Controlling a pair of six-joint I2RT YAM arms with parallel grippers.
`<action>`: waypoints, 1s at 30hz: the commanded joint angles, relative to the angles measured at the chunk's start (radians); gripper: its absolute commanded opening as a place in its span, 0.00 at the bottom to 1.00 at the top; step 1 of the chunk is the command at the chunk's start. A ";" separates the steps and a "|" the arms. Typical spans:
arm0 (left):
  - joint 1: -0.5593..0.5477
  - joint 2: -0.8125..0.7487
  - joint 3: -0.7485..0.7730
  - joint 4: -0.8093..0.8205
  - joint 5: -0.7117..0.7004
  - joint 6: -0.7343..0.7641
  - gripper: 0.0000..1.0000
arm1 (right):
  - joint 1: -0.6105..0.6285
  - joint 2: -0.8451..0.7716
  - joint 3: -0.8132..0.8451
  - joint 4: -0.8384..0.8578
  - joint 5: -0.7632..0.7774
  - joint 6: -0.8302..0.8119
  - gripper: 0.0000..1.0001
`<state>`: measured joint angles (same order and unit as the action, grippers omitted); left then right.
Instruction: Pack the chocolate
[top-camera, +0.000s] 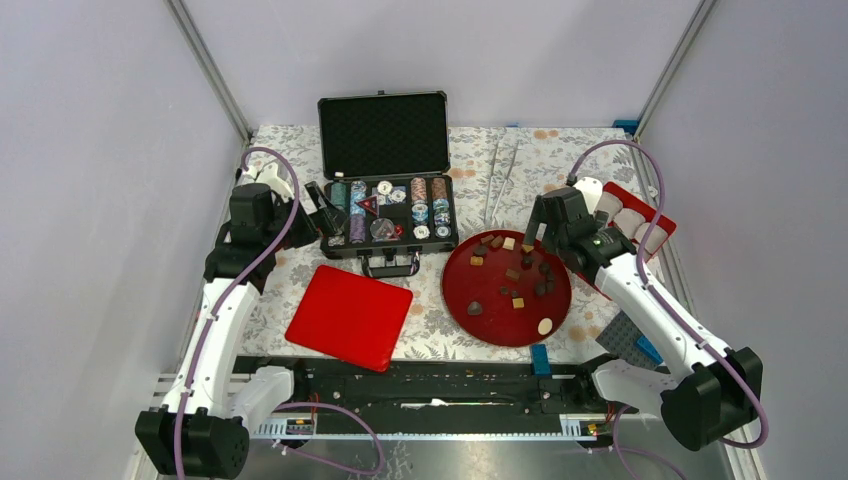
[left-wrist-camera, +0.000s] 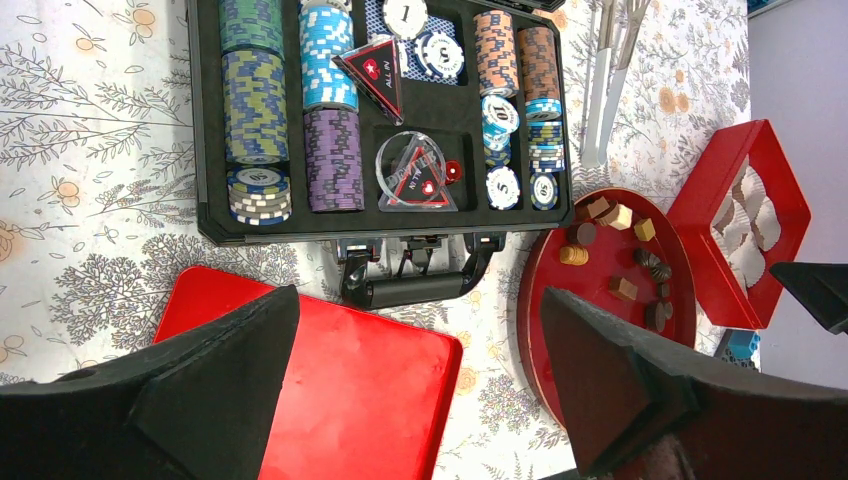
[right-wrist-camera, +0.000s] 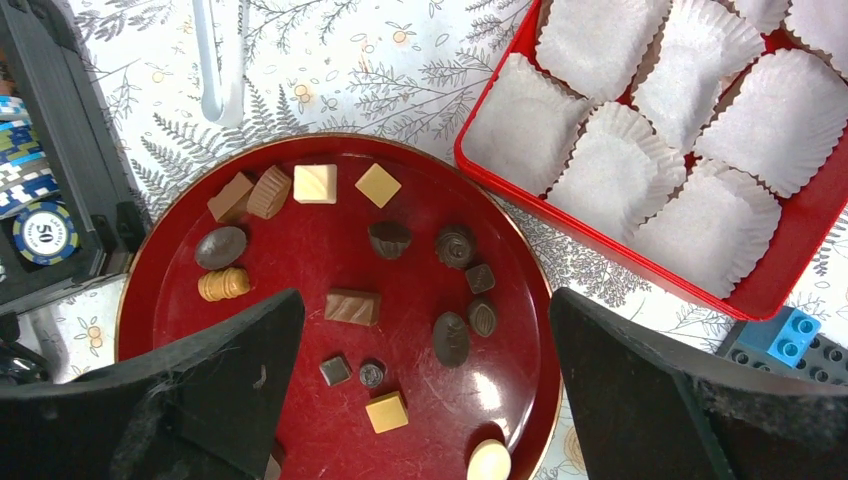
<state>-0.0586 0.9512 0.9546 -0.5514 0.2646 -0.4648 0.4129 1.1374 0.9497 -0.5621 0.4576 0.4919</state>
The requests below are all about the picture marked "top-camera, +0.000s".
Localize grey lego baseplate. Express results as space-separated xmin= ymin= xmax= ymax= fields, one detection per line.
xmin=596 ymin=311 xmax=664 ymax=370

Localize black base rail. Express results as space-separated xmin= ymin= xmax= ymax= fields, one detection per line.
xmin=233 ymin=356 xmax=617 ymax=438

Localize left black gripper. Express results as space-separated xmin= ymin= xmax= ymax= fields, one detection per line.
xmin=263 ymin=181 xmax=347 ymax=251

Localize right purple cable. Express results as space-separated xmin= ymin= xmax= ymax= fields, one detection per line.
xmin=566 ymin=139 xmax=771 ymax=480

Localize silver metal tongs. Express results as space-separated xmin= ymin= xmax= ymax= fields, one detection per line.
xmin=483 ymin=139 xmax=522 ymax=227

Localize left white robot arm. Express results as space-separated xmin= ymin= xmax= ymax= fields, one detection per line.
xmin=135 ymin=182 xmax=344 ymax=479

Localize purple cable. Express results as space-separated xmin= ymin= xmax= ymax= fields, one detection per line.
xmin=566 ymin=139 xmax=771 ymax=480
xmin=173 ymin=146 xmax=387 ymax=480

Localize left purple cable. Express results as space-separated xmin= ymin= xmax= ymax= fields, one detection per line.
xmin=173 ymin=146 xmax=387 ymax=480

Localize dark heart chocolate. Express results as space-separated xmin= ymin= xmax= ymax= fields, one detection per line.
xmin=467 ymin=301 xmax=483 ymax=316

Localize red chocolate box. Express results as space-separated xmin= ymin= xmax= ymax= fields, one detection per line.
xmin=573 ymin=177 xmax=677 ymax=263

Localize white oval chocolate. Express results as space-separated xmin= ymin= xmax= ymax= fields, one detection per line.
xmin=537 ymin=318 xmax=553 ymax=336

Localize blue lego brick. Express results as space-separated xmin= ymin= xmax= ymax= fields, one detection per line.
xmin=531 ymin=344 xmax=552 ymax=378

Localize red square box lid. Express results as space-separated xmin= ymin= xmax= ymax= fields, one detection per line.
xmin=285 ymin=265 xmax=413 ymax=373

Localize black poker chip case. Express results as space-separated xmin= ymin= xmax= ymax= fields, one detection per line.
xmin=317 ymin=90 xmax=459 ymax=279

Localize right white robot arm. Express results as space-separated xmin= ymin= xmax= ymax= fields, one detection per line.
xmin=524 ymin=183 xmax=769 ymax=451

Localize round red tray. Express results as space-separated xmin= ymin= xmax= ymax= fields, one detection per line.
xmin=441 ymin=229 xmax=572 ymax=348

